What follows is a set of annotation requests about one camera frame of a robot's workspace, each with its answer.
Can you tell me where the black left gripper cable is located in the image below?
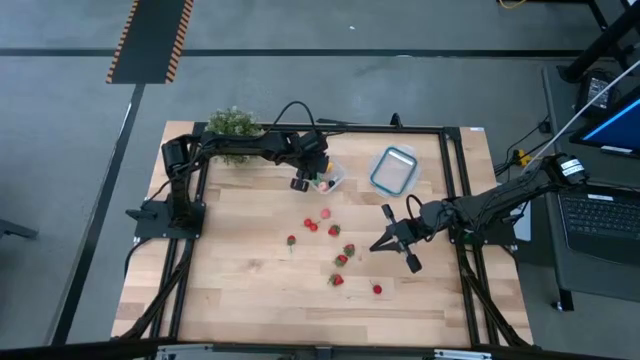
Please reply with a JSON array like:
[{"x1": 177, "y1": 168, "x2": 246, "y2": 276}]
[{"x1": 272, "y1": 99, "x2": 319, "y2": 135}]

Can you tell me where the white cable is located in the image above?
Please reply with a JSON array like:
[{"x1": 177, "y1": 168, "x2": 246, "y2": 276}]
[{"x1": 521, "y1": 58, "x2": 640, "y2": 174}]

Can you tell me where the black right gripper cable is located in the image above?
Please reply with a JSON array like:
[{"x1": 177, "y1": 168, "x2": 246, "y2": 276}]
[{"x1": 404, "y1": 193, "x2": 426, "y2": 221}]

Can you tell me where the green artificial potted plant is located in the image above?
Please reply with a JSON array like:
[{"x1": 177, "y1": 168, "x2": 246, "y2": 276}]
[{"x1": 204, "y1": 106, "x2": 265, "y2": 167}]

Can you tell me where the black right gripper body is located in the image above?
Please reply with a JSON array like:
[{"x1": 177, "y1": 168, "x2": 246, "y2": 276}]
[{"x1": 382, "y1": 203, "x2": 426, "y2": 275}]

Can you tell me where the black and silver beam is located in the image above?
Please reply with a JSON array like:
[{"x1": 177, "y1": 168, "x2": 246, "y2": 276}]
[{"x1": 0, "y1": 335, "x2": 640, "y2": 360}]

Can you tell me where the black laptop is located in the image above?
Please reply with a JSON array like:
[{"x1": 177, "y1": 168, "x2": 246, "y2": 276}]
[{"x1": 554, "y1": 182, "x2": 640, "y2": 266}]

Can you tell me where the black power adapter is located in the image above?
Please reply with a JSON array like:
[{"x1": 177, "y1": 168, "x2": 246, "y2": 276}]
[{"x1": 574, "y1": 69, "x2": 620, "y2": 120}]

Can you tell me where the laptop computer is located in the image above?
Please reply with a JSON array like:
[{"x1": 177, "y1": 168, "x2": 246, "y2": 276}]
[{"x1": 541, "y1": 63, "x2": 640, "y2": 304}]

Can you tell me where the clear lid with teal rim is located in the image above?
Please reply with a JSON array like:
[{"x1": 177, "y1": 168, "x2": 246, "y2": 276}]
[{"x1": 368, "y1": 144, "x2": 421, "y2": 198}]

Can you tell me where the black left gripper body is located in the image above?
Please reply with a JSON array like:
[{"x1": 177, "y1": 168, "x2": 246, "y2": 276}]
[{"x1": 287, "y1": 130, "x2": 331, "y2": 193}]

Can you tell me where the black aluminium table frame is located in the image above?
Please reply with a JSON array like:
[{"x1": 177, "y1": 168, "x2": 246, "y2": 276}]
[{"x1": 112, "y1": 119, "x2": 535, "y2": 351}]

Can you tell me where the black hazard-striped floor mat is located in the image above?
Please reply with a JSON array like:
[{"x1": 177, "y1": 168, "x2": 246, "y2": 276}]
[{"x1": 104, "y1": 0, "x2": 196, "y2": 85}]

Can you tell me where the monitor with blue screen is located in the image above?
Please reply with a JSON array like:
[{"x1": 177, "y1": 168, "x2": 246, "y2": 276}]
[{"x1": 569, "y1": 89, "x2": 640, "y2": 160}]

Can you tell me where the black stand leg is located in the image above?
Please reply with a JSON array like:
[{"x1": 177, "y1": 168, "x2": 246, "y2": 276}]
[{"x1": 556, "y1": 0, "x2": 640, "y2": 85}]

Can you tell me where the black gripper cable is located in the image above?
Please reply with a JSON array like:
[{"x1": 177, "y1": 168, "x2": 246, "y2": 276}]
[
  {"x1": 404, "y1": 193, "x2": 426, "y2": 221},
  {"x1": 272, "y1": 99, "x2": 319, "y2": 135}
]

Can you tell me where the clear plastic tupperware container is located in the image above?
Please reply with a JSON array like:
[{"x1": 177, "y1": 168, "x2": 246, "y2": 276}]
[{"x1": 291, "y1": 145, "x2": 348, "y2": 196}]

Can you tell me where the grey furniture foot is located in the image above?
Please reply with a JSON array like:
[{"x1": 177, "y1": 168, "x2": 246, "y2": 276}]
[{"x1": 0, "y1": 218, "x2": 40, "y2": 242}]

